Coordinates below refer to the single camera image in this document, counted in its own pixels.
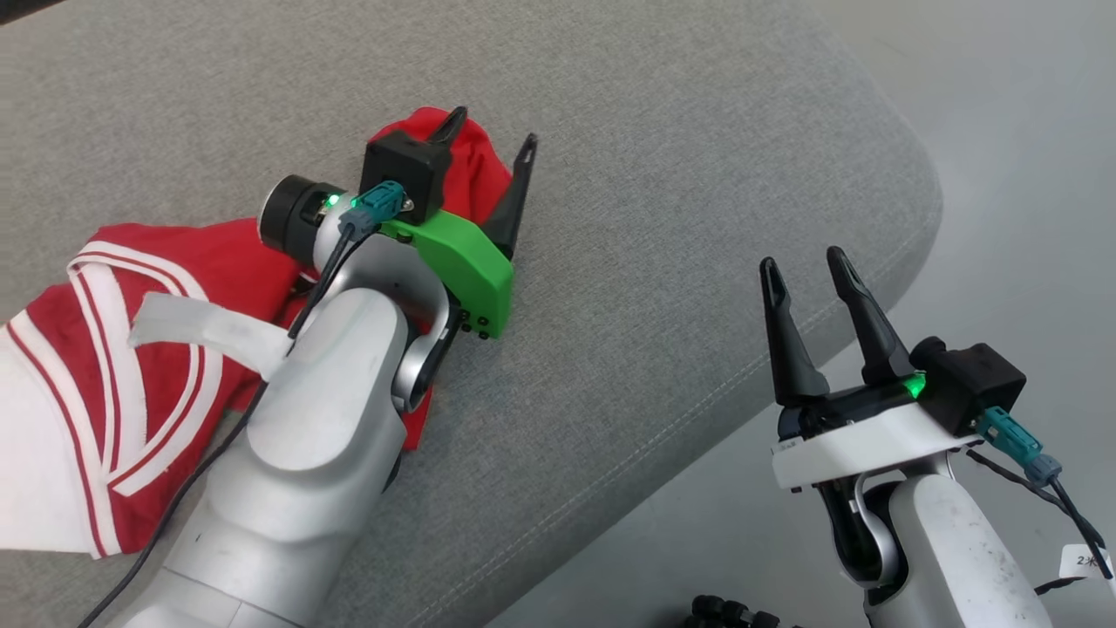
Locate teal right camera connector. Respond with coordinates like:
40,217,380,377
976,407,1065,489

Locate white strap on left arm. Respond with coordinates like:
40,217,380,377
129,292,293,380

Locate white paper cable tag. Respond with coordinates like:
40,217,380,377
1059,545,1115,581

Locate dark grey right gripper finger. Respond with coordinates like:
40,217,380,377
759,256,831,409
826,246,914,389

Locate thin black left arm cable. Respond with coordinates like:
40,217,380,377
77,222,358,628

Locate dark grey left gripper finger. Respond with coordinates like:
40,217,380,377
425,106,469,147
480,133,539,261

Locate red basketball jersey white sleeves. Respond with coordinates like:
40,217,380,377
0,105,515,559

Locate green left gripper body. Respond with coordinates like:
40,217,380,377
259,174,515,340

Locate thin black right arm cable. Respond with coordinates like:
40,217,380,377
963,449,1116,598

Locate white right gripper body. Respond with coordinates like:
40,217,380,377
772,375,982,491

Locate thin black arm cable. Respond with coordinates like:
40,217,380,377
963,449,1116,598
77,222,358,628

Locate teal left camera connector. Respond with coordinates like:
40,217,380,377
338,181,406,241

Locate teal camera connector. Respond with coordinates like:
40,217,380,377
338,181,406,241
976,407,1065,489

